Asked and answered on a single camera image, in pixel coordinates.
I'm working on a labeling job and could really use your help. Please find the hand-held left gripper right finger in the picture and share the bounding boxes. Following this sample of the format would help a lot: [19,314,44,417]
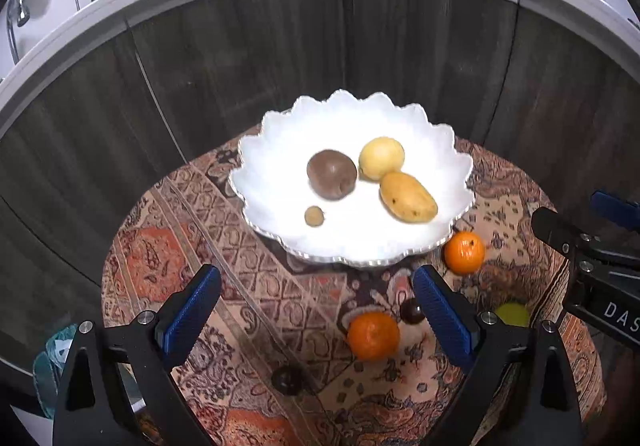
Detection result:
[412,265,583,446]

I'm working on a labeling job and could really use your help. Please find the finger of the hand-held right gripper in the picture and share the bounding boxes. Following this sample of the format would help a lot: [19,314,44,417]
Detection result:
[531,207,601,259]
[591,191,640,232]

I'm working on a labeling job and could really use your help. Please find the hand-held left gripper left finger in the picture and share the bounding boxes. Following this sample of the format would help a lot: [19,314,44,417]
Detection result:
[52,263,222,446]

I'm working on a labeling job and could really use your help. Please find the dark purple plum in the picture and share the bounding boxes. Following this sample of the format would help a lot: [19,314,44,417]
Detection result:
[400,297,427,325]
[271,365,303,395]

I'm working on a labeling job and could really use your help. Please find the orange tangerine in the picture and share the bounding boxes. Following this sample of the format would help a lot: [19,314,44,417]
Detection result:
[444,231,486,275]
[347,311,401,362]

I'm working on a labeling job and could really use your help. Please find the green guava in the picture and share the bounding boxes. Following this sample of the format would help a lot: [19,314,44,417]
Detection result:
[494,302,531,328]

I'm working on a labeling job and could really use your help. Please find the white scalloped bowl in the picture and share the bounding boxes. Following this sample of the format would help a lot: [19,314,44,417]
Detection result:
[228,89,476,269]

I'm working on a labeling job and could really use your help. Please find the yellow mango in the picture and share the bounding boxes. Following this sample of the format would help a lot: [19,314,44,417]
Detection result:
[379,171,439,223]

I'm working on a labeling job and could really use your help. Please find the yellow lemon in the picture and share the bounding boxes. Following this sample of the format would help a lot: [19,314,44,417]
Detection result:
[358,137,406,182]

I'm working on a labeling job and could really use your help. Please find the brown kiwi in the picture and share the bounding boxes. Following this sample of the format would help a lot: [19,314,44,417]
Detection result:
[306,149,358,200]

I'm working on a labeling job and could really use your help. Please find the person's right forearm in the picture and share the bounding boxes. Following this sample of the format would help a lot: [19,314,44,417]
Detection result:
[595,341,640,446]

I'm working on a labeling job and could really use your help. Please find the patterned paisley tablecloth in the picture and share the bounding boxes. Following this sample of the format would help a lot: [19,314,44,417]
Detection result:
[101,123,608,446]

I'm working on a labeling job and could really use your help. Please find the trash bin with teal bag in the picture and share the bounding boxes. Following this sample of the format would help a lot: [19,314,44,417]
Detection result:
[32,323,81,419]

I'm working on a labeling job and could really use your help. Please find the dark wood lower cabinets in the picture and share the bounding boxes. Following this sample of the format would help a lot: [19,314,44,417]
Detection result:
[0,0,640,377]

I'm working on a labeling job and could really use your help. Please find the tall steel faucet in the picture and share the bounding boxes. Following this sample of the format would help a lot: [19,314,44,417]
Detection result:
[5,0,31,64]

